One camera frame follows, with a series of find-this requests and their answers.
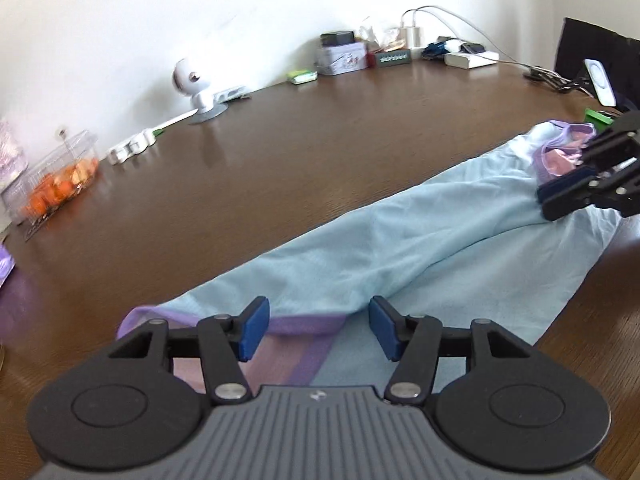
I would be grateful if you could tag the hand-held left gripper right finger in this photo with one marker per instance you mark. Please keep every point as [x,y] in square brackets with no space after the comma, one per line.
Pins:
[385,327]

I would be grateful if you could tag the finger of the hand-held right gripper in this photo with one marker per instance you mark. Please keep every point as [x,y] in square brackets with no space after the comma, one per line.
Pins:
[612,142]
[567,187]

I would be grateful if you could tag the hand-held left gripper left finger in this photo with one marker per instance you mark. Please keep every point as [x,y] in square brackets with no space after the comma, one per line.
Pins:
[252,330]

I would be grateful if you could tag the pastel blue pink shirt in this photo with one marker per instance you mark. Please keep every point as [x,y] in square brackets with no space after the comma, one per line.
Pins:
[350,240]

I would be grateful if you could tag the green plastic case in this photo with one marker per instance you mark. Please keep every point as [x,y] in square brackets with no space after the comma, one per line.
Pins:
[599,116]

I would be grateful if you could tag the white power strip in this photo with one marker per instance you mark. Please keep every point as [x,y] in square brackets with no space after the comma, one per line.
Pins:
[470,60]

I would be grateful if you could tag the black plug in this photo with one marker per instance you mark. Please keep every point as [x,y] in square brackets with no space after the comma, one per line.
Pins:
[472,48]

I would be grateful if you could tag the blue plug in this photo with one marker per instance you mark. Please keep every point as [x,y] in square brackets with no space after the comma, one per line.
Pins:
[435,49]

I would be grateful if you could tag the dark box with green label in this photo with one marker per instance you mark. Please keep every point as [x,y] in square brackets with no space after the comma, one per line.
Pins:
[392,58]

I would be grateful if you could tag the white plastic clip gadget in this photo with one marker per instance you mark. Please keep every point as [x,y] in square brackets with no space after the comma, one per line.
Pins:
[130,147]

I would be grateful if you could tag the thin white green stick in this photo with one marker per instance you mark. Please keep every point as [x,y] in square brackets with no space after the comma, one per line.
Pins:
[172,121]

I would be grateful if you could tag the white flat device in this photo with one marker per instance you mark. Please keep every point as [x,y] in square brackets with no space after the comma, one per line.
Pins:
[231,94]

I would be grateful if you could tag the clear plastic fruit container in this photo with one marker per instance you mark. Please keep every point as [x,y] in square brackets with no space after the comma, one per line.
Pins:
[55,185]

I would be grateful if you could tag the crumpled white tissue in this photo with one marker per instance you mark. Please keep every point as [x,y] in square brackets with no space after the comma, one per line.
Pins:
[372,27]

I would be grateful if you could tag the purple tissue pack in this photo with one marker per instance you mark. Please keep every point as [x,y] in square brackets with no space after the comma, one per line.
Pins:
[5,265]

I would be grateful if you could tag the small green box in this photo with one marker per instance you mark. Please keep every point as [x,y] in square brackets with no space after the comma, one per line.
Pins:
[302,76]

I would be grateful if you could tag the printed tin box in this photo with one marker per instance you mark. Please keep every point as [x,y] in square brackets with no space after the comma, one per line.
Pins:
[342,60]

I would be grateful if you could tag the black charger block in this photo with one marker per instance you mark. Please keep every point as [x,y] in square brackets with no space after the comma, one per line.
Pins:
[337,38]

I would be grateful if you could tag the white purple vase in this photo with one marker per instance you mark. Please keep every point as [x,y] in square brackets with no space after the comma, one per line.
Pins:
[11,150]

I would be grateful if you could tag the white phone mount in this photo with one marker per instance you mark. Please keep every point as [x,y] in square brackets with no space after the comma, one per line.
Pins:
[598,80]

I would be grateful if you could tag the white round-headed camera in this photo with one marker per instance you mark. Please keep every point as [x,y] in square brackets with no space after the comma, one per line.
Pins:
[192,80]

